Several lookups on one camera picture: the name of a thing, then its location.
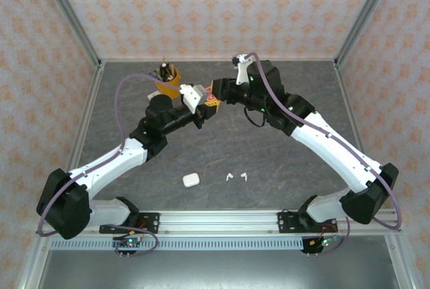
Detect aluminium frame side rail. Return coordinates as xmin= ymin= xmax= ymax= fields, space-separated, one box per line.
xmin=333 ymin=60 xmax=416 ymax=289
xmin=16 ymin=62 xmax=105 ymax=289

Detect thin black cable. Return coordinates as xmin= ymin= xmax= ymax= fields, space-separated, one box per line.
xmin=242 ymin=104 xmax=269 ymax=129

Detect grey metal panel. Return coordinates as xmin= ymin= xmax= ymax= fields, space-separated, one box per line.
xmin=38 ymin=249 xmax=402 ymax=289

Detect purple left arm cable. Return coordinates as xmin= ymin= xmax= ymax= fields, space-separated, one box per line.
xmin=36 ymin=73 xmax=185 ymax=238

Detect grey slotted cable duct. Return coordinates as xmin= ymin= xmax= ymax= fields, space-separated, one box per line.
xmin=49 ymin=237 xmax=305 ymax=251

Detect aluminium frame post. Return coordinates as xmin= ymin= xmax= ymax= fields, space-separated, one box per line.
xmin=36 ymin=0 xmax=103 ymax=70
xmin=334 ymin=0 xmax=401 ymax=68

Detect aluminium mounting rail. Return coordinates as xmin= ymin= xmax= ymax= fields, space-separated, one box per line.
xmin=35 ymin=210 xmax=403 ymax=236

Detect white earbud charging case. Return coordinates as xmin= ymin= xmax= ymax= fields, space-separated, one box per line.
xmin=181 ymin=172 xmax=201 ymax=188

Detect small electronics board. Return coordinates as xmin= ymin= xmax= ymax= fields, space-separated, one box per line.
xmin=301 ymin=233 xmax=340 ymax=259
xmin=112 ymin=235 xmax=144 ymax=259

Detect aluminium frame rear rail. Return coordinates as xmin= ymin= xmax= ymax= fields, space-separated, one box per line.
xmin=99 ymin=56 xmax=339 ymax=65

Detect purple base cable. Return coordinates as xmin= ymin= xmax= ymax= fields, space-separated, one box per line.
xmin=315 ymin=216 xmax=352 ymax=257
xmin=106 ymin=224 xmax=159 ymax=257

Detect yellow metal pen bucket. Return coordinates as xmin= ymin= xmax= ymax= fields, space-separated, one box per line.
xmin=149 ymin=63 xmax=182 ymax=100

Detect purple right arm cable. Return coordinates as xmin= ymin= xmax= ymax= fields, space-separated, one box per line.
xmin=244 ymin=52 xmax=403 ymax=231

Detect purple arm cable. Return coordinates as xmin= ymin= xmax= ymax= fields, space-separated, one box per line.
xmin=36 ymin=73 xmax=185 ymax=238
xmin=244 ymin=52 xmax=403 ymax=231

